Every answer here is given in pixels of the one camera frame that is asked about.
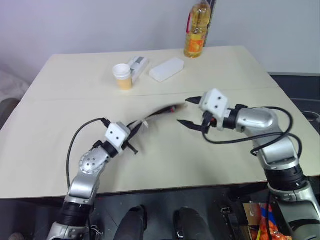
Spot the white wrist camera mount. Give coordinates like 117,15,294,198
198,88,230,132
104,121,131,156

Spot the black upright post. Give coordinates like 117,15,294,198
204,0,219,48

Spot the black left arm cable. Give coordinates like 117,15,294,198
65,116,111,191

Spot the red marker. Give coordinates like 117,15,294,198
159,104,188,116

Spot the gray shoe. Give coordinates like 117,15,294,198
8,231,32,240

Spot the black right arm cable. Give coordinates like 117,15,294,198
201,106,303,157

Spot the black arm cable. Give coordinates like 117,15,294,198
201,106,303,157
65,116,111,191

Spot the yellow cooking oil bottle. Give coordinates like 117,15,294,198
183,0,212,59

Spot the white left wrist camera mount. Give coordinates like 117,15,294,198
104,121,131,156

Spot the brown cardboard box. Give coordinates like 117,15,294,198
242,201,266,240

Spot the white translucent plastic box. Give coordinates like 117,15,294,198
149,56,186,83

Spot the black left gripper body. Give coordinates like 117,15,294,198
121,130,135,151

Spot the white jar with yellow contents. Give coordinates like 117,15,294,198
112,63,134,91

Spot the black side furniture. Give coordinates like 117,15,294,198
266,71,320,177

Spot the orange snack bag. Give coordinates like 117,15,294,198
258,202,294,240

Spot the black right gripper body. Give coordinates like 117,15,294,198
200,111,217,134

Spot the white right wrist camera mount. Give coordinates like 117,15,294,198
198,88,230,132

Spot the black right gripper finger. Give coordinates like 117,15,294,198
176,119,205,134
184,96,203,107

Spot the dark rounded shape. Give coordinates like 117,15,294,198
116,204,149,240

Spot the clear grid pouch black zipper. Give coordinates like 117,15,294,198
125,102,189,131

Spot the black strapped bag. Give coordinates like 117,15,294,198
218,204,242,240

